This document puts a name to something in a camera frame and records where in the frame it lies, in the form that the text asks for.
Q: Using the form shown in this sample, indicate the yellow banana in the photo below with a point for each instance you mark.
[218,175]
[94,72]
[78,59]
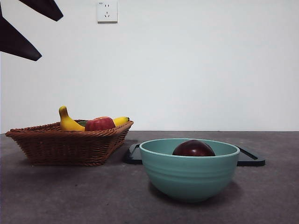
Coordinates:
[66,123]

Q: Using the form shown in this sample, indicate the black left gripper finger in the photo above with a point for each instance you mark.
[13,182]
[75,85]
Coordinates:
[16,42]
[50,10]

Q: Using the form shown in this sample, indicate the teal ribbed bowl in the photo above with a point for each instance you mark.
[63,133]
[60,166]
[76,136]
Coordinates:
[190,175]

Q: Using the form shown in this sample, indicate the dark purple plum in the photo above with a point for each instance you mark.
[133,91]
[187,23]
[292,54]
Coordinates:
[194,149]

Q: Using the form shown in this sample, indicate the green avocado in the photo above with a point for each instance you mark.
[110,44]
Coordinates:
[82,122]

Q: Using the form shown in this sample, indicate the black rectangular tray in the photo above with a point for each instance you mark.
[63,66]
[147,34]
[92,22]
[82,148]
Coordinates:
[248,159]

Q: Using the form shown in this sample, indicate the brown wicker basket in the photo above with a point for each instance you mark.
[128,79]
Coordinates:
[65,147]

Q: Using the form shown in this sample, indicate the white wall socket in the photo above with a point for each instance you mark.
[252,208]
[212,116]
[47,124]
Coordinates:
[107,11]

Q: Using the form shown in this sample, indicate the red yellow apple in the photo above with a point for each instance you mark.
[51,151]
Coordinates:
[100,123]

